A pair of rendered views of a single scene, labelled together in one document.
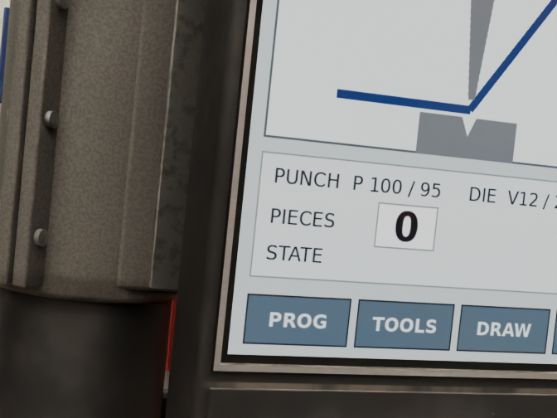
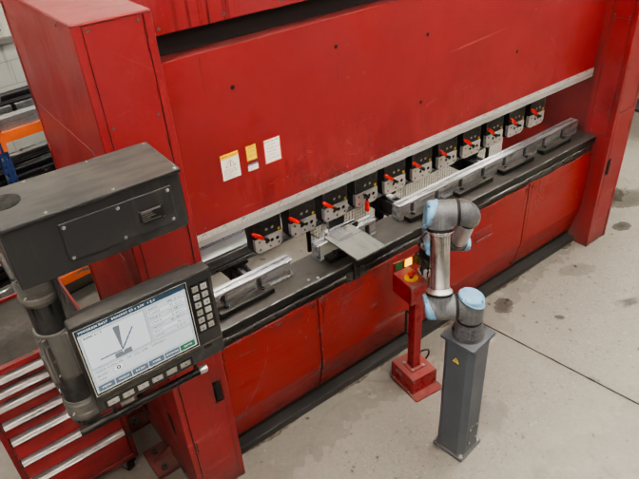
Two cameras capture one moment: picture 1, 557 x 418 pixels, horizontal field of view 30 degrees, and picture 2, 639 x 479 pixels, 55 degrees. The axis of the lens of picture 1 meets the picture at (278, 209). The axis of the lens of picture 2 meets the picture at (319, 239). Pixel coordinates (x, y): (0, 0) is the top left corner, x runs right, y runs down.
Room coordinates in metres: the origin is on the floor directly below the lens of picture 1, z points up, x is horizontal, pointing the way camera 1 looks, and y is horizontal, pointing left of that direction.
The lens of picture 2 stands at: (-0.99, -0.36, 2.73)
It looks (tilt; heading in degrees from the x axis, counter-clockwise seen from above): 34 degrees down; 346
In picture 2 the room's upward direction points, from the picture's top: 4 degrees counter-clockwise
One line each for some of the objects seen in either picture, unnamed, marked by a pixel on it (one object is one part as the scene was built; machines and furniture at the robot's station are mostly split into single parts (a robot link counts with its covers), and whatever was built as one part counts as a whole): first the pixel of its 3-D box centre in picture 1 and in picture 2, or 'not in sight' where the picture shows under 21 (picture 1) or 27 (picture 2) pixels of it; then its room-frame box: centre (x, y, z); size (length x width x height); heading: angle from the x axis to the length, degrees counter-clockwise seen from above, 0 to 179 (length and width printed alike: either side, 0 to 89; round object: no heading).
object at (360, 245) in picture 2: not in sight; (354, 241); (1.42, -1.13, 1.00); 0.26 x 0.18 x 0.01; 21
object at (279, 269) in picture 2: not in sight; (247, 285); (1.35, -0.57, 0.92); 0.50 x 0.06 x 0.10; 111
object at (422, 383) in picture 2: not in sight; (416, 374); (1.30, -1.45, 0.06); 0.25 x 0.20 x 0.12; 16
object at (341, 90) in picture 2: not in sight; (430, 71); (1.79, -1.68, 1.66); 3.00 x 0.08 x 0.80; 111
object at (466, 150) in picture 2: not in sight; (466, 140); (1.91, -1.99, 1.18); 0.15 x 0.09 x 0.17; 111
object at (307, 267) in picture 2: not in sight; (429, 211); (1.75, -1.70, 0.85); 3.00 x 0.21 x 0.04; 111
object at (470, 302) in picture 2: not in sight; (469, 305); (0.84, -1.47, 0.94); 0.13 x 0.12 x 0.14; 72
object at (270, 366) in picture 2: not in sight; (426, 272); (1.75, -1.70, 0.41); 3.00 x 0.21 x 0.83; 111
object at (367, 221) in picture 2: not in sight; (344, 238); (1.58, -1.13, 0.92); 0.39 x 0.06 x 0.10; 111
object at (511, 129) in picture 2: not in sight; (511, 120); (2.06, -2.36, 1.18); 0.15 x 0.09 x 0.17; 111
